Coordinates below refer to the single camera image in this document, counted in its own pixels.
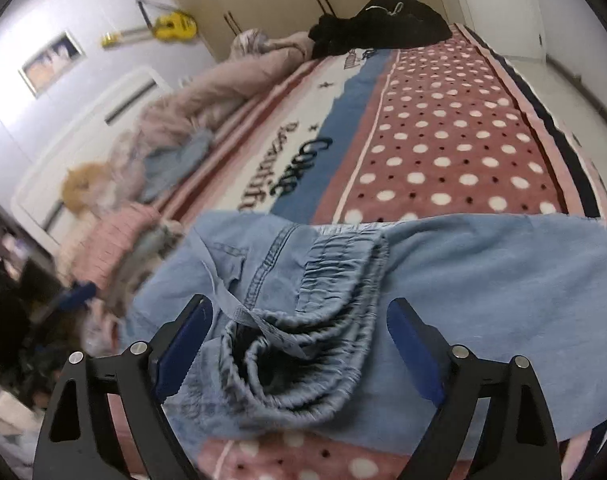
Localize light blue denim pants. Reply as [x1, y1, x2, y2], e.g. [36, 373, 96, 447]
[119, 211, 607, 454]

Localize black clothing pile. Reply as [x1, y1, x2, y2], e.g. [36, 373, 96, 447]
[309, 0, 453, 58]

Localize white bed headboard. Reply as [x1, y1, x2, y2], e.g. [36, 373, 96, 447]
[10, 67, 172, 256]

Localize orange plush toy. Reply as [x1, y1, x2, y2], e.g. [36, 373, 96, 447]
[60, 162, 116, 217]

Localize small blue garment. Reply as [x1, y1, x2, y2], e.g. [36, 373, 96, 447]
[137, 128, 214, 204]

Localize pink crumpled duvet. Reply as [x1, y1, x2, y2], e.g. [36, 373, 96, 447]
[108, 28, 314, 205]

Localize patterned pink bed blanket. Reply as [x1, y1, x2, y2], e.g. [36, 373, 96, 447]
[68, 22, 607, 480]

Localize yellow toy guitar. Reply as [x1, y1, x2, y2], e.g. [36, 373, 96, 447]
[100, 11, 198, 49]

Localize white room door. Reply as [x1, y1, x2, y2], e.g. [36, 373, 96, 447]
[442, 0, 545, 62]

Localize framed wall photo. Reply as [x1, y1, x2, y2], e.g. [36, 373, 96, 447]
[19, 32, 84, 98]

